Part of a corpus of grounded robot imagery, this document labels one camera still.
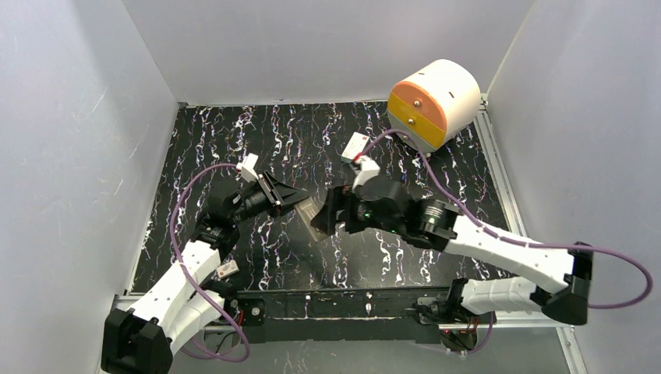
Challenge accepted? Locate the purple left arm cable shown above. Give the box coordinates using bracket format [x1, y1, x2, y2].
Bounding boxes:
[169, 163, 252, 363]

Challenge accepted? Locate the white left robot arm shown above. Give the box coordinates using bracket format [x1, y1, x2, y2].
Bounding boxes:
[101, 171, 310, 373]

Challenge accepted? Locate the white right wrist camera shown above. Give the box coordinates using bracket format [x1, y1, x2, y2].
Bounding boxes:
[352, 154, 380, 191]

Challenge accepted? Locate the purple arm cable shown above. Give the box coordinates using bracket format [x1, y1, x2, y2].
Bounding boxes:
[359, 129, 653, 311]
[169, 163, 252, 363]

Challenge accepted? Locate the black base bar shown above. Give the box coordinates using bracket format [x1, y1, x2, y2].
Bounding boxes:
[229, 286, 449, 344]

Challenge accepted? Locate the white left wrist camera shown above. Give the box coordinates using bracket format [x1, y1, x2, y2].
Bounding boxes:
[236, 153, 259, 182]

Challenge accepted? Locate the beige remote control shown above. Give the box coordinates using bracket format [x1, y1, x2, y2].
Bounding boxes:
[295, 198, 329, 242]

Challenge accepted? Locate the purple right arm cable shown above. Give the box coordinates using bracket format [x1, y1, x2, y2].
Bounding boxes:
[359, 129, 653, 311]

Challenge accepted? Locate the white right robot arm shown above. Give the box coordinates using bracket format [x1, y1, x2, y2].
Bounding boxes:
[310, 176, 592, 326]

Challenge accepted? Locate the white remote with red button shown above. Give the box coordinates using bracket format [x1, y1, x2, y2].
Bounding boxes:
[341, 132, 369, 164]

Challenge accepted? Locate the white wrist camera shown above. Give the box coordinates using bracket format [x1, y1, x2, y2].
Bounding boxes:
[236, 153, 259, 182]
[352, 154, 380, 191]

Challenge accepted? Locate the round drawer cabinet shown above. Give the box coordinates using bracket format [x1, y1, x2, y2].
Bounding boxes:
[387, 59, 481, 153]

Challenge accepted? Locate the small white red remote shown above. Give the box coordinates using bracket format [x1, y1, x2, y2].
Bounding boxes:
[217, 259, 239, 280]

